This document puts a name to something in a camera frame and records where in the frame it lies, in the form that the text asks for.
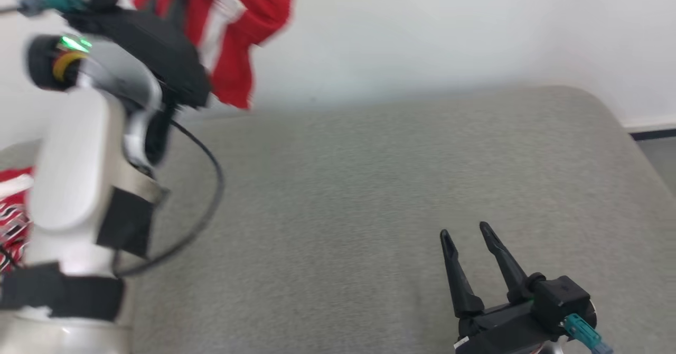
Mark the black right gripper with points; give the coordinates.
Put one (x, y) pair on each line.
(501, 330)

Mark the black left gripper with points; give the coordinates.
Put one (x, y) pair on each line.
(158, 53)

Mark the red garment with white band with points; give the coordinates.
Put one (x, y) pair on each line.
(264, 10)

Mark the red jersey with black lettering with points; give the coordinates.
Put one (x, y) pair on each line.
(13, 216)

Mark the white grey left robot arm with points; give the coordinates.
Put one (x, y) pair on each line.
(68, 174)

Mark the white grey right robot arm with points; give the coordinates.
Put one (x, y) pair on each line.
(552, 348)

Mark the grey fabric sofa seat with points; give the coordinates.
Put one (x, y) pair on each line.
(343, 211)

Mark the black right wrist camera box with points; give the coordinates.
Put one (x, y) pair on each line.
(560, 296)

